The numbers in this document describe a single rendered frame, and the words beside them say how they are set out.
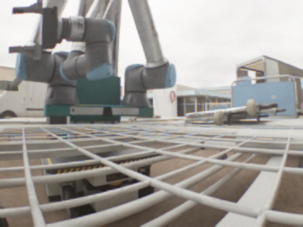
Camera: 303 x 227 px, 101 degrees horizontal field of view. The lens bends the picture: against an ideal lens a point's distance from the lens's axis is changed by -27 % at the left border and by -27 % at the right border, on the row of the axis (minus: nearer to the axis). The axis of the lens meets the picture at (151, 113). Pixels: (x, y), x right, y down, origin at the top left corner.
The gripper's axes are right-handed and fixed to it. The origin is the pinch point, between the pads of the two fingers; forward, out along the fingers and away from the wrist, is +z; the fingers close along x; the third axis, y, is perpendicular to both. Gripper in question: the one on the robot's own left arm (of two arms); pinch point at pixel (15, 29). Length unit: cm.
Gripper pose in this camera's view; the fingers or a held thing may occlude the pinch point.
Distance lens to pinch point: 58.8
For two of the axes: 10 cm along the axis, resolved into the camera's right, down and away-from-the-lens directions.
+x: 1.3, 9.9, 1.0
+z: -7.2, 1.6, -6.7
